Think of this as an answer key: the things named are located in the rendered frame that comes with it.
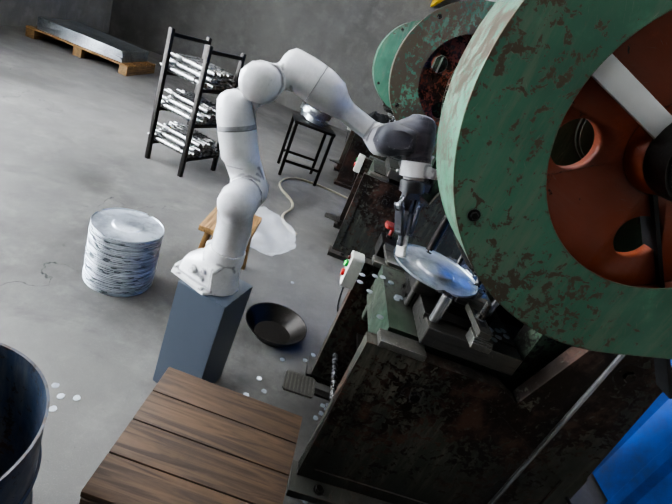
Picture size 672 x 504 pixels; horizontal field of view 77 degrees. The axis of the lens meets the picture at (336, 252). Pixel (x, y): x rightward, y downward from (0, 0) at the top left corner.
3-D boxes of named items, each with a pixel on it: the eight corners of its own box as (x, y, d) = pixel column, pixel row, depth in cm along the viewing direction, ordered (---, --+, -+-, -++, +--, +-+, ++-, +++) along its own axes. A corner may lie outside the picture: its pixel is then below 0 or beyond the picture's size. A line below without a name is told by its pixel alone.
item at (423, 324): (418, 343, 119) (428, 327, 117) (403, 269, 160) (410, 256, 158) (512, 376, 123) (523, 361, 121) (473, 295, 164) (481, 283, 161)
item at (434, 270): (487, 310, 123) (489, 308, 123) (397, 276, 120) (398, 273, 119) (465, 265, 149) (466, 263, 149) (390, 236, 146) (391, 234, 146)
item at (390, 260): (369, 295, 131) (387, 259, 126) (368, 274, 144) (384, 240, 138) (441, 322, 134) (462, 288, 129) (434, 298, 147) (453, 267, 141)
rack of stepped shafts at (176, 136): (184, 179, 315) (216, 48, 276) (137, 153, 324) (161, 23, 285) (219, 173, 353) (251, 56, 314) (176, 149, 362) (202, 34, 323)
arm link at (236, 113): (212, 132, 115) (202, 61, 108) (226, 125, 130) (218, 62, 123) (283, 130, 115) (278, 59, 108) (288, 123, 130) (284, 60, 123)
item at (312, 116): (277, 174, 407) (304, 93, 374) (276, 160, 446) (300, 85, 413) (316, 187, 419) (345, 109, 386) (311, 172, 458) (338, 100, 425)
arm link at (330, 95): (330, 63, 110) (421, 133, 117) (322, 74, 128) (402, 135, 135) (306, 99, 111) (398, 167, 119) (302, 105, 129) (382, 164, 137)
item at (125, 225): (135, 251, 169) (135, 250, 169) (73, 221, 171) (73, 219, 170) (176, 229, 195) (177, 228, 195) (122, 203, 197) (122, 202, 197)
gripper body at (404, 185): (410, 178, 131) (405, 208, 133) (394, 177, 125) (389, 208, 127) (431, 182, 127) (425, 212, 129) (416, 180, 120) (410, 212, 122)
